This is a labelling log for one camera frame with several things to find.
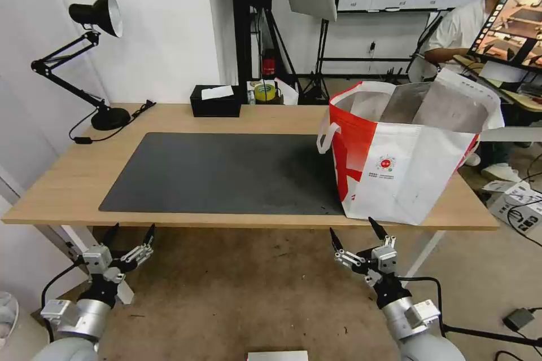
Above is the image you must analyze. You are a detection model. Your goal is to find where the grey power adapter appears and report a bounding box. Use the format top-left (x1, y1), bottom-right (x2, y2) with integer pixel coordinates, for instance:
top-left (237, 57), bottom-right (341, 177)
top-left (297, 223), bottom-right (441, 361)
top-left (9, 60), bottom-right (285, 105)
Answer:
top-left (502, 308), bottom-right (535, 331)

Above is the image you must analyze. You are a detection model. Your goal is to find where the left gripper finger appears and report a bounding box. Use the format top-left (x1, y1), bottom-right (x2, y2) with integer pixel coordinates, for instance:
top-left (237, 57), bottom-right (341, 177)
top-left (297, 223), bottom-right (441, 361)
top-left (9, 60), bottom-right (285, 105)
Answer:
top-left (120, 223), bottom-right (156, 271)
top-left (103, 222), bottom-right (121, 253)

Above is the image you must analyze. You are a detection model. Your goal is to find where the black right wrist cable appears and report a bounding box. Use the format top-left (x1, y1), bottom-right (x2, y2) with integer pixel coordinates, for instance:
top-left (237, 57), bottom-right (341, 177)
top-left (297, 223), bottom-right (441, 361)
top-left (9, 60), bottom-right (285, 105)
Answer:
top-left (396, 276), bottom-right (446, 336)

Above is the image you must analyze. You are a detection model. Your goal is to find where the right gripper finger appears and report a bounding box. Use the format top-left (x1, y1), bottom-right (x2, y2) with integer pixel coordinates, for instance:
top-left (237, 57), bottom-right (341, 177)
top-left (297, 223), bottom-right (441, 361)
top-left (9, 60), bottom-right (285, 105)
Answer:
top-left (367, 216), bottom-right (397, 250)
top-left (329, 227), bottom-right (363, 271)

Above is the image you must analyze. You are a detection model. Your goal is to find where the white table leg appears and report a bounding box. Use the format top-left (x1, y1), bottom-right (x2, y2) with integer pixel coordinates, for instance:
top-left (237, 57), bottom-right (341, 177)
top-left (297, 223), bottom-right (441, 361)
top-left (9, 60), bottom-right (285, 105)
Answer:
top-left (36, 224), bottom-right (135, 305)
top-left (400, 230), bottom-right (448, 288)

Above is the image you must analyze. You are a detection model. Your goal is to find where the red white takeout bag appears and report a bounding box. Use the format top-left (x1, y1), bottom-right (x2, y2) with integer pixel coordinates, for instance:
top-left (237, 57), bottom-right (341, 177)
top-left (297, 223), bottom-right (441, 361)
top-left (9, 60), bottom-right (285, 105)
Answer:
top-left (316, 67), bottom-right (505, 226)

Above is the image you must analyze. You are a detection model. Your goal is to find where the white tissue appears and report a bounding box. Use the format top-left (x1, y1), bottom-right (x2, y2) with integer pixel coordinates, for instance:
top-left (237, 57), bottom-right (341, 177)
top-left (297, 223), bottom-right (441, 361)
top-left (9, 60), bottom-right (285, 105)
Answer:
top-left (201, 86), bottom-right (235, 101)

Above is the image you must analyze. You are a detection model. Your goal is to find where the white robot front shell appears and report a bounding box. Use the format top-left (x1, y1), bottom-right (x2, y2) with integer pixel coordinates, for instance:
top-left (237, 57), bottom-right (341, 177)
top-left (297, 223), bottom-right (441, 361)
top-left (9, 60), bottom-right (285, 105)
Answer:
top-left (247, 350), bottom-right (310, 361)

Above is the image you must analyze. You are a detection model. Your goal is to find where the computer monitor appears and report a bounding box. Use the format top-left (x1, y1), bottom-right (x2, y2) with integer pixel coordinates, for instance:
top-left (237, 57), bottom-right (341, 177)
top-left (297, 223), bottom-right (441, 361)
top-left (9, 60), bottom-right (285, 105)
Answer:
top-left (467, 0), bottom-right (542, 69)

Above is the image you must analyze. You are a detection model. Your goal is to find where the black tissue box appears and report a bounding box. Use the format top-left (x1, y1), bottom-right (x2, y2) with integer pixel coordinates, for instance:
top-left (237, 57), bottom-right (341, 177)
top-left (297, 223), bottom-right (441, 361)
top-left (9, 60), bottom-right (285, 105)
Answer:
top-left (189, 85), bottom-right (242, 118)

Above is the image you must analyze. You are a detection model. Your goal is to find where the black light stand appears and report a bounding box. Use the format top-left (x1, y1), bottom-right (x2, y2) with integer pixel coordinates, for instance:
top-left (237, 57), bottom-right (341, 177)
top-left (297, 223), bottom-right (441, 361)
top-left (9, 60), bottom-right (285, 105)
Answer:
top-left (298, 18), bottom-right (332, 104)

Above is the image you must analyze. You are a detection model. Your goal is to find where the black desk lamp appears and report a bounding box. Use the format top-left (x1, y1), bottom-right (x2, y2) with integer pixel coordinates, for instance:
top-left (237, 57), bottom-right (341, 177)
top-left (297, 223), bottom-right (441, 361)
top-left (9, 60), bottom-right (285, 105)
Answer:
top-left (30, 0), bottom-right (132, 131)

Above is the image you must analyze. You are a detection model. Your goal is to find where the black desk mat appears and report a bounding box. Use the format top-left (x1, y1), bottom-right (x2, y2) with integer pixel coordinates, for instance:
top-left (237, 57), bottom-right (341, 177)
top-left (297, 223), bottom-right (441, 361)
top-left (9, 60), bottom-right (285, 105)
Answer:
top-left (98, 132), bottom-right (346, 216)

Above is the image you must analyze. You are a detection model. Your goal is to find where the wooden office desk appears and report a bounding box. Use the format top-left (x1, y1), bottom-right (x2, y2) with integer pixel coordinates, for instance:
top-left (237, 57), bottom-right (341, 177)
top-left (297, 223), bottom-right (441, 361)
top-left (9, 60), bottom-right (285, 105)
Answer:
top-left (453, 54), bottom-right (542, 113)

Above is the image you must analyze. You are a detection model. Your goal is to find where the black floor cable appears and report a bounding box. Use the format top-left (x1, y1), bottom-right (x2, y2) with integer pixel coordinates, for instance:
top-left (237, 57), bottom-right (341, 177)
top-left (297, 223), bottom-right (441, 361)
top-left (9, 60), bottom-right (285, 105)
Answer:
top-left (442, 325), bottom-right (542, 346)

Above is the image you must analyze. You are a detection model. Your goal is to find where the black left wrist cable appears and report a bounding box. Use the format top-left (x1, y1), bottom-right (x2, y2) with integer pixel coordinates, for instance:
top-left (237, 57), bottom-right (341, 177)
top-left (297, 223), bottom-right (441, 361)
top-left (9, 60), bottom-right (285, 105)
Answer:
top-left (40, 261), bottom-right (92, 343)

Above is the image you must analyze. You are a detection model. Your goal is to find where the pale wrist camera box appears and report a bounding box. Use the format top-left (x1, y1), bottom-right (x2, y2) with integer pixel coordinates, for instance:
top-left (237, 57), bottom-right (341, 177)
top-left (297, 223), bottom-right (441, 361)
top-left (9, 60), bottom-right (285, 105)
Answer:
top-left (371, 245), bottom-right (400, 272)
top-left (82, 245), bottom-right (113, 274)

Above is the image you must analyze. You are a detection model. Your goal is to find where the white round bin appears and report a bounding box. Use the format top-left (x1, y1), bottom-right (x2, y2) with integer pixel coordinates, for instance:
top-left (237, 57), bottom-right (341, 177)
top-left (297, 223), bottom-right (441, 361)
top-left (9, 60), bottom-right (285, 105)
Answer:
top-left (0, 291), bottom-right (20, 349)

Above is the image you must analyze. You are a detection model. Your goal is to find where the white cardboard box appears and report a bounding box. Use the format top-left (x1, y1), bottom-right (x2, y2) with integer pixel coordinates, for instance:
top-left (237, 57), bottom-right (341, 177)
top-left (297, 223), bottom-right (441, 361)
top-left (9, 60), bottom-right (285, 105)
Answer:
top-left (482, 181), bottom-right (542, 235)

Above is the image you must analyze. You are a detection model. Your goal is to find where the red canister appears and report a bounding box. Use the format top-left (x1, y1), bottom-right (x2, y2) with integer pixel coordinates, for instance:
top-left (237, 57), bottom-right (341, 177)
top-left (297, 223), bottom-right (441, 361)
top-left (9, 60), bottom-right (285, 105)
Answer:
top-left (262, 51), bottom-right (277, 78)

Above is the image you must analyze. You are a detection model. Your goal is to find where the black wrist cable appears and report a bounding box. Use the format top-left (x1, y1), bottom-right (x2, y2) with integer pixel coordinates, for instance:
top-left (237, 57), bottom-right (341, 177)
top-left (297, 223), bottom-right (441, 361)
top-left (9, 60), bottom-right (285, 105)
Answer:
top-left (40, 261), bottom-right (92, 343)
top-left (396, 276), bottom-right (446, 336)

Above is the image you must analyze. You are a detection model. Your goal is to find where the black metal rack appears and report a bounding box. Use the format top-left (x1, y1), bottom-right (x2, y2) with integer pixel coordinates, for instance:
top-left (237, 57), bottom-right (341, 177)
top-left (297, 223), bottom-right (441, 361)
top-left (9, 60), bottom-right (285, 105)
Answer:
top-left (230, 0), bottom-right (274, 85)

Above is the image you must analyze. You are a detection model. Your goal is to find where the black lamp power cord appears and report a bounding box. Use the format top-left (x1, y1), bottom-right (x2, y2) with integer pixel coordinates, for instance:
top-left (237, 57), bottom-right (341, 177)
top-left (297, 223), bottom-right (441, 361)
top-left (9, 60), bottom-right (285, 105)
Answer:
top-left (69, 99), bottom-right (156, 145)

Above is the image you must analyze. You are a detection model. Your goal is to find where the person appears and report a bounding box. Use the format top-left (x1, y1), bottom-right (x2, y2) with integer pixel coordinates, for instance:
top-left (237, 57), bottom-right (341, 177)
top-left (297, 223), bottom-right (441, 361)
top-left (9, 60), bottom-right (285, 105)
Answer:
top-left (423, 0), bottom-right (542, 182)

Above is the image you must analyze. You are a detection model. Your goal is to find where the yellow tape roll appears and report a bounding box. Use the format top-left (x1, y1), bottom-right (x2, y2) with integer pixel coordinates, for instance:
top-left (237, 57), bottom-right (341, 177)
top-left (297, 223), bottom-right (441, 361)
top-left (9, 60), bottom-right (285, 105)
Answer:
top-left (253, 83), bottom-right (278, 104)

